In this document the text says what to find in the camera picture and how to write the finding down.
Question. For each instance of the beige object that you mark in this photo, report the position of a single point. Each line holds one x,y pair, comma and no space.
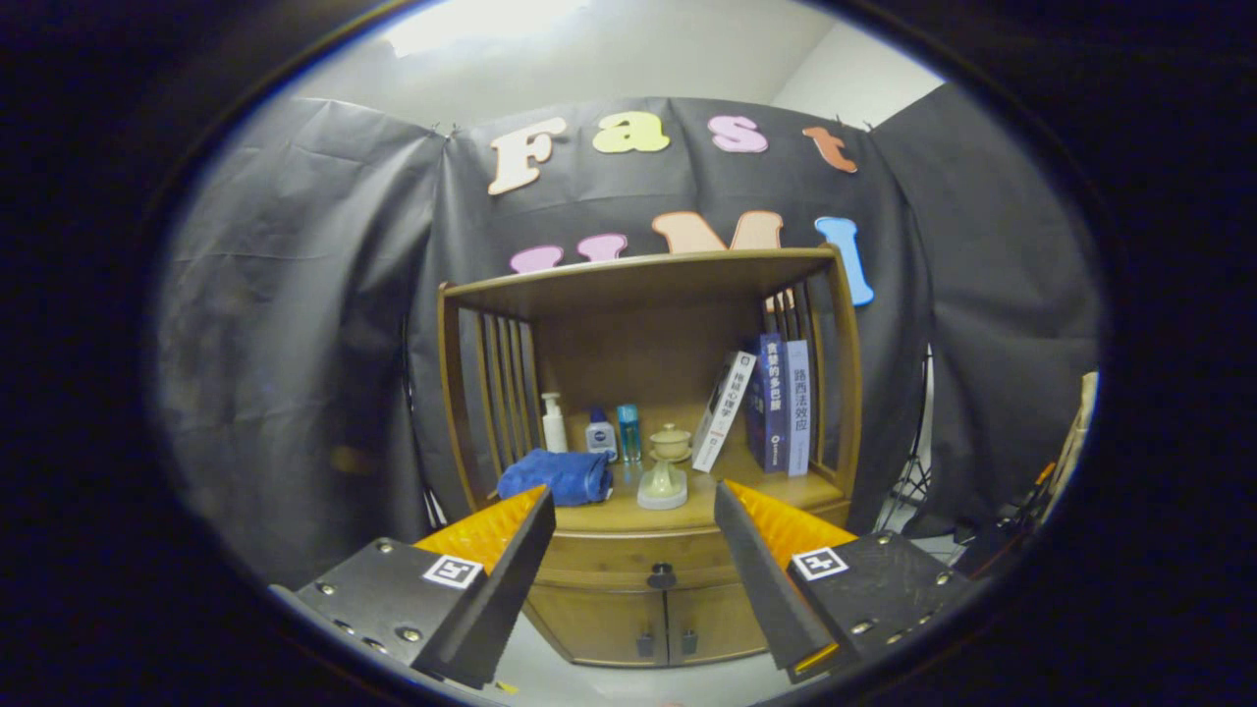
1085,412

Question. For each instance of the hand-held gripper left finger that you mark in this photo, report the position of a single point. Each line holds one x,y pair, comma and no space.
501,589

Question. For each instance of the white bottle blue cap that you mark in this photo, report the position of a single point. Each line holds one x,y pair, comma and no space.
601,435

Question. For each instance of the dark blue book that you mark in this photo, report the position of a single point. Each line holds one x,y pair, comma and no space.
771,403

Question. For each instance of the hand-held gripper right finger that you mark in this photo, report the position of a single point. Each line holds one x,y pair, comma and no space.
761,579

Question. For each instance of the blue rolled towel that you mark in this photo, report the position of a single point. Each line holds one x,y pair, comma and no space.
555,478

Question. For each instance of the clear blue bottle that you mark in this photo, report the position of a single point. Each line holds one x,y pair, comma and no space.
628,432

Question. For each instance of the white pump bottle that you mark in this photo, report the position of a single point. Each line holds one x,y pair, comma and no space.
555,432

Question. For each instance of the pale blue book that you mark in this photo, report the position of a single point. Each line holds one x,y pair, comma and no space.
798,407

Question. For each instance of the white book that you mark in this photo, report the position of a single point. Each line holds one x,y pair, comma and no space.
722,412

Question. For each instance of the black drawer knob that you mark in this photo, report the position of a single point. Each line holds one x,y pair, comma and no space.
662,576

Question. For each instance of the wooden cabinet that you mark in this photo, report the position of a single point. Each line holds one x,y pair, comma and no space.
638,344

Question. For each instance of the black light stand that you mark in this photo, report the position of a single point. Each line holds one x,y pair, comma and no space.
918,471

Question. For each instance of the black device orange tip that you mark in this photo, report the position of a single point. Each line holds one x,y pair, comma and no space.
1041,481

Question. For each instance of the beige lidded teacup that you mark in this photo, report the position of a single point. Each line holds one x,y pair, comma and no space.
671,442

